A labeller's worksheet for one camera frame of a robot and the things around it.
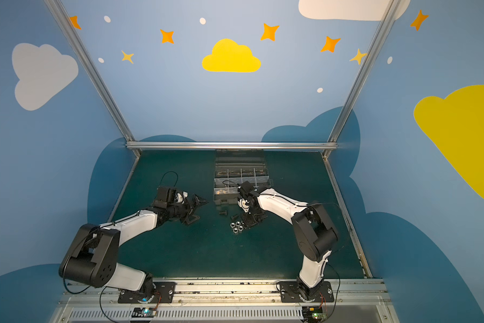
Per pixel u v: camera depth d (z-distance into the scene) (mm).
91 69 840
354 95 934
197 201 815
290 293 733
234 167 1158
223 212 957
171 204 755
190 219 867
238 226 908
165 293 751
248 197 671
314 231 480
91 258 436
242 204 820
